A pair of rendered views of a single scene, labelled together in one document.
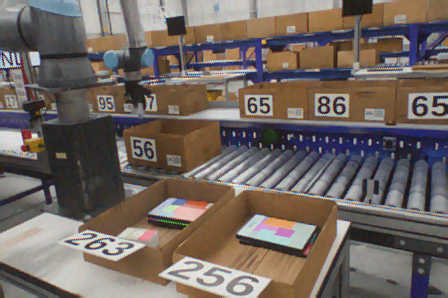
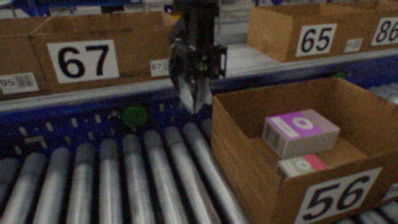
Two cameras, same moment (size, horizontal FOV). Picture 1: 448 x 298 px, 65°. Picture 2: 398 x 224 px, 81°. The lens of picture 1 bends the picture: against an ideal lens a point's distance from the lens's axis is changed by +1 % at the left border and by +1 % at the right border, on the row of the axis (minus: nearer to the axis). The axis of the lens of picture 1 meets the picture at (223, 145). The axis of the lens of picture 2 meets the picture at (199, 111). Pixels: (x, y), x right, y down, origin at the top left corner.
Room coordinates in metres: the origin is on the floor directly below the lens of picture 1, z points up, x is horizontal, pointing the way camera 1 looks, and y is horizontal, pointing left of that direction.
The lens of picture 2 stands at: (1.66, 0.76, 1.18)
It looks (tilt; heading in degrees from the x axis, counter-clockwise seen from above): 31 degrees down; 309
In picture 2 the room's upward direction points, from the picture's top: straight up
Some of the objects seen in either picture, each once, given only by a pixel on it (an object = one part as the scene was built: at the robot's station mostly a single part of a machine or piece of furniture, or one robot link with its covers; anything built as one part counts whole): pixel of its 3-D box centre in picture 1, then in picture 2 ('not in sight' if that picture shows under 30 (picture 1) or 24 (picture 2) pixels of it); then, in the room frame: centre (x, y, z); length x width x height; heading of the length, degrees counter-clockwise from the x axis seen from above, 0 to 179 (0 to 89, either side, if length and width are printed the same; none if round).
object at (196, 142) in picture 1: (173, 142); (309, 142); (1.73, 0.25, 0.83); 0.39 x 0.29 x 0.17; 57
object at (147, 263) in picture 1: (165, 220); not in sight; (0.95, 0.19, 0.80); 0.38 x 0.28 x 0.10; 150
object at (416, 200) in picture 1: (418, 186); not in sight; (1.21, -0.71, 0.72); 0.52 x 0.05 x 0.05; 149
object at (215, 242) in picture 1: (263, 242); not in sight; (0.78, -0.08, 0.80); 0.38 x 0.28 x 0.10; 150
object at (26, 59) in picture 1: (32, 95); not in sight; (1.93, 1.01, 1.11); 0.12 x 0.05 x 0.88; 59
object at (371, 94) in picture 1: (355, 100); (370, 24); (1.76, -0.68, 0.96); 0.39 x 0.29 x 0.17; 59
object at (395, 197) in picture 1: (398, 183); not in sight; (1.24, -0.65, 0.72); 0.52 x 0.05 x 0.05; 149
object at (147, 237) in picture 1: (138, 241); not in sight; (0.88, 0.26, 0.78); 0.10 x 0.06 x 0.05; 70
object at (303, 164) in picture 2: not in sight; (300, 172); (1.72, 0.30, 0.78); 0.10 x 0.06 x 0.05; 55
